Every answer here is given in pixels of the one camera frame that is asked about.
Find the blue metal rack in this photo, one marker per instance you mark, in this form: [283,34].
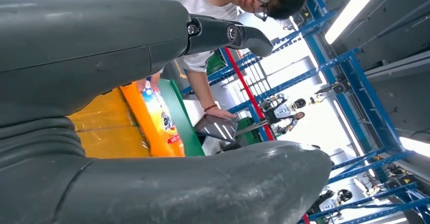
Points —
[371,98]

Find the orange detergent bottle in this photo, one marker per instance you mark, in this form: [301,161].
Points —
[158,138]

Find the white table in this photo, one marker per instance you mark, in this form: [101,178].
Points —
[191,111]

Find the black tablet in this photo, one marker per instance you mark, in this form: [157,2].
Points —
[215,128]

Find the yellow taped cardboard sheet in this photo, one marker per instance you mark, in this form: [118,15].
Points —
[107,138]

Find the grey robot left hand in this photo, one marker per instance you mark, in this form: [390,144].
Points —
[84,48]

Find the white humanoid robot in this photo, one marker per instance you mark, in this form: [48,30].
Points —
[280,110]

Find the red metal pole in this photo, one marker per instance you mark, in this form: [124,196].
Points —
[247,91]

